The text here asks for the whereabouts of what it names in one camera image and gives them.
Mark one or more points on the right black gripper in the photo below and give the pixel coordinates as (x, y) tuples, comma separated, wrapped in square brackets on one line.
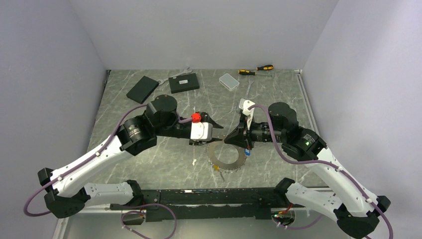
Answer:
[(242, 136)]

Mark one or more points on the yellow black screwdriver lower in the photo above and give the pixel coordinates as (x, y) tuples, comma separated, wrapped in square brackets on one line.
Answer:
[(251, 73)]

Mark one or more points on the large metal keyring with rings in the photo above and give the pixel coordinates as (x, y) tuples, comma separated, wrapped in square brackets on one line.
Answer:
[(226, 158)]

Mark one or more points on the black flat box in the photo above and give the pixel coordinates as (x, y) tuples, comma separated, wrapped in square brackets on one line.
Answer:
[(183, 83)]

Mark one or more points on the yellow black screwdriver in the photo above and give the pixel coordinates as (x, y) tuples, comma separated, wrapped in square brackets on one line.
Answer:
[(251, 73), (265, 68)]

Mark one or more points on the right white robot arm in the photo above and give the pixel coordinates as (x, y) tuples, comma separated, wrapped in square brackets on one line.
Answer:
[(356, 210)]

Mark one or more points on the aluminium frame rail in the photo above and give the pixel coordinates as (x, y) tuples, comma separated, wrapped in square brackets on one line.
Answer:
[(331, 94)]

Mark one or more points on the silver wrench back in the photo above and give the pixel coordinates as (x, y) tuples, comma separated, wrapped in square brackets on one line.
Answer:
[(185, 71)]

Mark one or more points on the silver wrench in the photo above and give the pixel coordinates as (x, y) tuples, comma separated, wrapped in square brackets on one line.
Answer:
[(185, 71), (250, 82)]

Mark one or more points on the yellow black screwdriver upper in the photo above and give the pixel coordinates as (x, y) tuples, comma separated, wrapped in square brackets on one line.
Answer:
[(265, 68)]

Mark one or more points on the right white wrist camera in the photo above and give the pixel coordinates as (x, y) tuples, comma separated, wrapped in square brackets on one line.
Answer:
[(245, 108)]

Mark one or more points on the black flat pad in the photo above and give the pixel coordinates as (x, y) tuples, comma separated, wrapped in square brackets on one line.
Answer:
[(142, 89)]

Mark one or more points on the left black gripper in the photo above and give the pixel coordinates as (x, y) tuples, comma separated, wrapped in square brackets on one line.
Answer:
[(193, 142)]

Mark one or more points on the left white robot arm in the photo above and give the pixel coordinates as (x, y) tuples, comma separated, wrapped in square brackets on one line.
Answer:
[(69, 189)]

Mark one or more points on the silver wrench right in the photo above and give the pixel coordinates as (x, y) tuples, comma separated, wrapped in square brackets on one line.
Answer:
[(250, 82)]

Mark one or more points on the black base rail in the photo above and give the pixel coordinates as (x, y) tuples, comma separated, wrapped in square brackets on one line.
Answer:
[(257, 203)]

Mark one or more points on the clear plastic box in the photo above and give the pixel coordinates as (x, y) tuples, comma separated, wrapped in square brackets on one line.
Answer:
[(229, 82)]

